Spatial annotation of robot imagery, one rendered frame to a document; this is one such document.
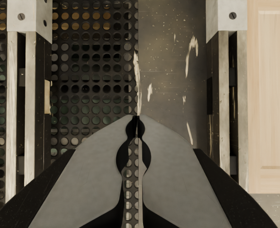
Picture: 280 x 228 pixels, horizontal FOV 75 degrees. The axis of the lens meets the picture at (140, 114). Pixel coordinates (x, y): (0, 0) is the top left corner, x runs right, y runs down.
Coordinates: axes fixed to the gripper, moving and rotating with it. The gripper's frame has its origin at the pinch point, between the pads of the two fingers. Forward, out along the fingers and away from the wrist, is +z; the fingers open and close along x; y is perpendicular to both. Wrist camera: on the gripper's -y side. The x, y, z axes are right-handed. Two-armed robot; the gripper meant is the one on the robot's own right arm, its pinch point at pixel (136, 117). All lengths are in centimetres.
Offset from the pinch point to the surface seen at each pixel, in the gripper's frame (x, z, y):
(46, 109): -22.2, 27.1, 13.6
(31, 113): -22.7, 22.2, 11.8
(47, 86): -22.2, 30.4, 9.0
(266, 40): 29.8, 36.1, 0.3
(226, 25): 17.8, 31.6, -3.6
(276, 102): 32.0, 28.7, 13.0
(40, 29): -21.7, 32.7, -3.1
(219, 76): 16.3, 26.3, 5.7
